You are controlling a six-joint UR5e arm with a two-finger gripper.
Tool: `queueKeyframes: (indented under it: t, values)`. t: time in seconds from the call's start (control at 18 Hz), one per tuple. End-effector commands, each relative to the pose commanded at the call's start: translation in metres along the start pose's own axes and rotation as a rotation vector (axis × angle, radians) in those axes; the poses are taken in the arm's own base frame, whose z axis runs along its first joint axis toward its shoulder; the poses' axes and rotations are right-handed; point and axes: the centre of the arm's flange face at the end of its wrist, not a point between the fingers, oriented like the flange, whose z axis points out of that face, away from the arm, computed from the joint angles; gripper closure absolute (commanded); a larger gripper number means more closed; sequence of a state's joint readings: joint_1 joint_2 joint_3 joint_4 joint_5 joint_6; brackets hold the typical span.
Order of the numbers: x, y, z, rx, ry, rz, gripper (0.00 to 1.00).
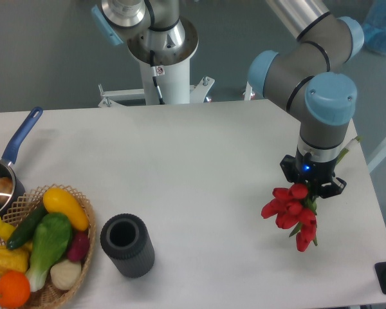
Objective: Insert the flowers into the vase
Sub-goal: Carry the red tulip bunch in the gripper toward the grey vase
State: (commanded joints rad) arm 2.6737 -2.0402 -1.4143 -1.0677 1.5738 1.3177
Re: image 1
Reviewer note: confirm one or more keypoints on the yellow squash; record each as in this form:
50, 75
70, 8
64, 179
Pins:
59, 200

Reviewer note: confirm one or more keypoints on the dark grey ribbed vase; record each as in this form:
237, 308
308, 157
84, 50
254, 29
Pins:
126, 241

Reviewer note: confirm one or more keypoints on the brown bread roll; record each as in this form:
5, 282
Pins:
6, 189

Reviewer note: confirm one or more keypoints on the white garlic bulb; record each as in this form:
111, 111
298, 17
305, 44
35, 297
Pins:
65, 274

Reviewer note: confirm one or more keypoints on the red tulip bouquet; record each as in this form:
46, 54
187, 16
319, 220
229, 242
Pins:
295, 207

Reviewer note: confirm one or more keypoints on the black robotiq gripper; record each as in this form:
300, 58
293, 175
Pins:
314, 166

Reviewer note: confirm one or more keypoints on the green bok choy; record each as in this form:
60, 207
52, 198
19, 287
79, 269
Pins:
50, 241

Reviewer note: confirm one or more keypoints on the purple red radish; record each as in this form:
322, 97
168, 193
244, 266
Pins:
79, 247

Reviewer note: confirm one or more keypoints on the orange fruit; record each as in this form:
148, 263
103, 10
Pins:
14, 289

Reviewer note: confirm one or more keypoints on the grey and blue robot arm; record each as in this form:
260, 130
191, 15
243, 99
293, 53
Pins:
303, 83

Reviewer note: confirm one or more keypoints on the green cucumber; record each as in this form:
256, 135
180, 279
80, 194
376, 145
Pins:
25, 230

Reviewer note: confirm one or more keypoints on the yellow bell pepper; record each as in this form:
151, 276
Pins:
13, 260

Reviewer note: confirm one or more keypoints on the blue plastic bag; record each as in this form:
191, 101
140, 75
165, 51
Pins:
374, 28

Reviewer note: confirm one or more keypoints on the yellow gourd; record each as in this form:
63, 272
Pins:
6, 231

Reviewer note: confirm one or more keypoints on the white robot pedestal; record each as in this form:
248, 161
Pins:
164, 62

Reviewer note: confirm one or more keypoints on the blue handled saucepan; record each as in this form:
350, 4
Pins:
10, 153

